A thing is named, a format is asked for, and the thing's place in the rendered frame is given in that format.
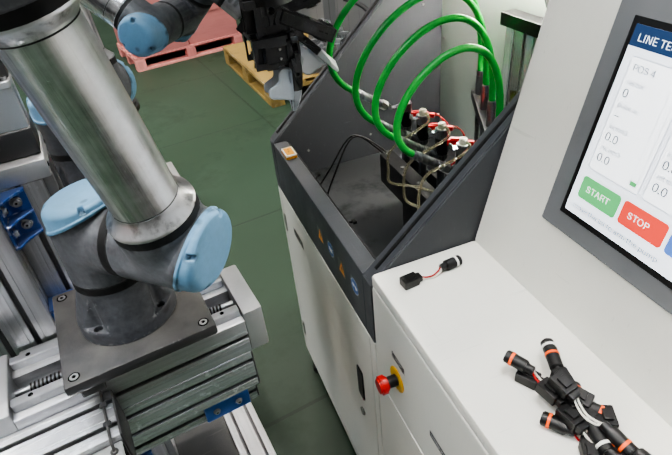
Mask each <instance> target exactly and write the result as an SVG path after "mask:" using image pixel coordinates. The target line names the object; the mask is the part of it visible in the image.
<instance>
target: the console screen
mask: <svg viewBox="0 0 672 455"><path fill-rule="evenodd" d="M542 217H543V218H544V219H546V220H547V221H548V222H550V223H551V224H552V225H554V226H555V227H556V228H558V229H559V230H560V231H562V232H563V233H564V234H565V235H567V236H568V237H569V238H571V239H572V240H573V241H575V242H576V243H577V244H579V245H580V246H581V247H583V248H584V249H585V250H587V251H588V252H589V253H591V254H592V255H593V256H595V257H596V258H597V259H599V260H600V261H601V262H602V263H604V264H605V265H606V266H608V267H609V268H610V269H612V270H613V271H614V272H616V273H617V274H618V275H620V276H621V277H622V278H624V279H625V280H626V281H628V282H629V283H630V284H632V285H633V286H634V287H635V288H637V289H638V290H639V291H641V292H642V293H643V294H645V295H646V296H647V297H649V298H650V299H651V300H653V301H654V302H655V303H657V304H658V305H659V306H661V307H662V308H663V309H665V310H666V311H667V312H669V313H670V314H671V315H672V0H622V2H621V4H620V7H619V10H618V12H617V15H616V18H615V20H614V23H613V26H612V28H611V31H610V34H609V37H608V39H607V42H606V45H605V47H604V50H603V53H602V55H601V58H600V61H599V63H598V66H597V69H596V72H595V74H594V77H593V80H592V82H591V85H590V88H589V90H588V93H587V96H586V99H585V101H584V104H583V107H582V109H581V112H580V115H579V117H578V120H577V123H576V125H575V128H574V131H573V134H572V136H571V139H570V142H569V144H568V147H567V150H566V152H565V155H564V158H563V160H562V163H561V166H560V169H559V171H558V174H557V177H556V179H555V182H554V185H553V187H552V190H551V193H550V195H549V198H548V201H547V204H546V206H545V209H544V212H543V214H542Z"/></svg>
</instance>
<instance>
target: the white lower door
mask: <svg viewBox="0 0 672 455"><path fill-rule="evenodd" d="M281 195H282V200H283V206H284V212H285V213H283V214H284V220H285V226H286V229H287V231H288V235H289V241H290V247H291V252H292V258H293V264H294V270H295V276H296V281H297V287H298V293H299V299H300V304H301V310H302V316H303V320H302V323H303V329H304V333H305V334H306V339H307V345H308V347H309V349H310V351H311V353H312V355H313V358H314V360H315V362H316V364H317V366H318V368H319V370H320V373H321V375H322V377H323V379H324V381H325V383H326V385H327V388H328V390H329V392H330V394H331V396H332V398H333V401H334V403H335V405H336V407H337V409H338V411H339V413H340V416H341V418H342V420H343V422H344V424H345V426H346V428H347V431H348V433H349V435H350V437H351V439H352V441H353V444H354V446H355V448H356V450H357V452H358V454H359V455H379V443H378V429H377V416H376V403H375V390H374V377H373V364H372V351H371V337H370V335H369V333H368V332H367V330H366V328H365V326H364V325H363V323H362V322H361V320H360V318H359V317H358V315H357V313H356V312H355V310H354V308H353V307H352V305H351V304H350V302H349V300H348V299H347V297H346V295H345V294H344V292H343V290H342V289H341V287H340V285H339V284H338V282H337V281H336V279H335V277H334V276H333V274H332V272H331V271H330V269H329V267H328V266H327V264H326V263H325V261H324V259H323V258H322V256H321V254H320V253H319V251H318V249H317V248H316V246H315V244H314V243H313V241H312V240H311V238H310V236H309V235H308V233H307V231H306V230H305V228H304V226H303V225H302V223H301V221H300V220H299V218H298V217H297V215H296V213H295V212H294V210H293V208H292V207H291V205H290V203H289V202H288V200H287V199H286V197H285V195H284V194H283V192H282V191H281Z"/></svg>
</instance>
